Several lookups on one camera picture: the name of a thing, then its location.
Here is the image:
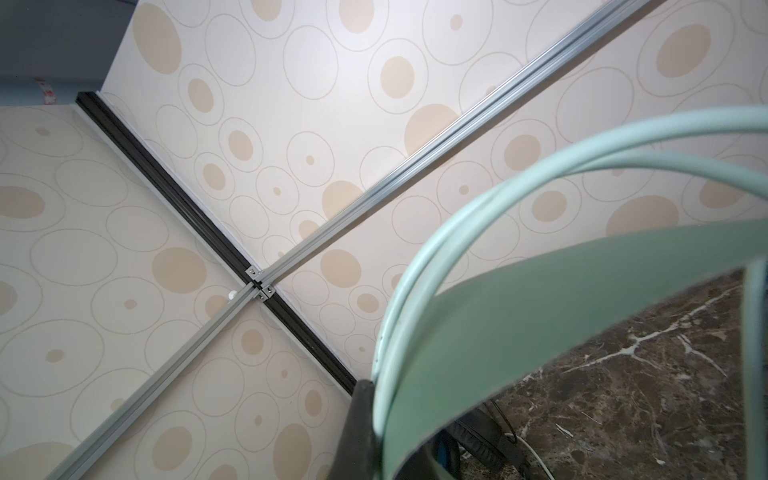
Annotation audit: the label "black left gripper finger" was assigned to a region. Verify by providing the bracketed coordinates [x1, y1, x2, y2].
[327, 380, 379, 480]

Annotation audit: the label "mint green headphones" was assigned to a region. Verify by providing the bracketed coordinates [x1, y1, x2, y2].
[372, 106, 767, 479]

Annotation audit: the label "black headphones blue accents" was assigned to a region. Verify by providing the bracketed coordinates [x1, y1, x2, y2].
[431, 408, 531, 479]

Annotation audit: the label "aluminium left side rail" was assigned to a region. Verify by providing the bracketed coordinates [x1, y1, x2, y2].
[47, 282, 258, 480]

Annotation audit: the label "aluminium frame rail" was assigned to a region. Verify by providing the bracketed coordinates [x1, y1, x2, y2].
[254, 0, 652, 286]

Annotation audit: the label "black frame corner post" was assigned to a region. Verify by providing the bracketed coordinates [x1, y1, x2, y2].
[75, 91, 357, 394]

